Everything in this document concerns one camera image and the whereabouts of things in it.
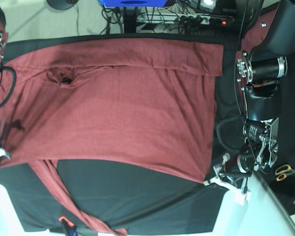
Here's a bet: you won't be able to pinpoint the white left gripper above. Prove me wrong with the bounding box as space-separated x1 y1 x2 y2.
204 152 252 197

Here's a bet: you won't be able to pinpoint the red long-sleeve T-shirt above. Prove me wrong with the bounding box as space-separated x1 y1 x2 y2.
0 38 224 236

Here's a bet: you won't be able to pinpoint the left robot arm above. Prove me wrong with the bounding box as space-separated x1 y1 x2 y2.
204 0 295 198

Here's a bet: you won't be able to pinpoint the white foam block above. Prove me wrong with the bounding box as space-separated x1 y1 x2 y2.
212 174 295 236

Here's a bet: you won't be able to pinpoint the black round stand base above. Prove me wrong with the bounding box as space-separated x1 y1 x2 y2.
46 0 78 10

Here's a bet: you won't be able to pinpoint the white power strip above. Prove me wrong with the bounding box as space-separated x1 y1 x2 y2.
136 13 235 26

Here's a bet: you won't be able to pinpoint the blue plastic box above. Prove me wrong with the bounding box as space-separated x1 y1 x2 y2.
99 0 167 7

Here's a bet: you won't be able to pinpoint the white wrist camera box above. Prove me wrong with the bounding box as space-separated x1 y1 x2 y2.
234 190 251 205

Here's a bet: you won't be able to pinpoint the yellow-handled scissors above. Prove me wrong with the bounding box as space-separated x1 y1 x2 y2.
274 164 295 181

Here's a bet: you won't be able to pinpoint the black table leg post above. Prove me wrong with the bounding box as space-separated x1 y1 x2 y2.
122 7 140 33

